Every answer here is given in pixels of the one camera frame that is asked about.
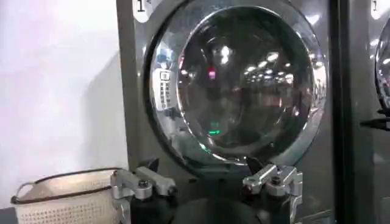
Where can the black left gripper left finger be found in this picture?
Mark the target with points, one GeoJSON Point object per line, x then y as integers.
{"type": "Point", "coordinates": [143, 182]}

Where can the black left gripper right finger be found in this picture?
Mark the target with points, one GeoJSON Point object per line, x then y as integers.
{"type": "Point", "coordinates": [274, 179]}

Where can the grey dryer with number label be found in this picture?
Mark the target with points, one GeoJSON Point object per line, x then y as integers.
{"type": "Point", "coordinates": [134, 106]}

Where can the white perforated laundry basket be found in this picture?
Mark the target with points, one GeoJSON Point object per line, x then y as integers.
{"type": "Point", "coordinates": [67, 198]}

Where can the grey neighbouring dryer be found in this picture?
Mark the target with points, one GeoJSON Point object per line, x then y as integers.
{"type": "Point", "coordinates": [362, 91]}

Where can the round glass neighbouring dryer door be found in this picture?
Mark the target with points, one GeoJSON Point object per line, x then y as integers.
{"type": "Point", "coordinates": [383, 67]}

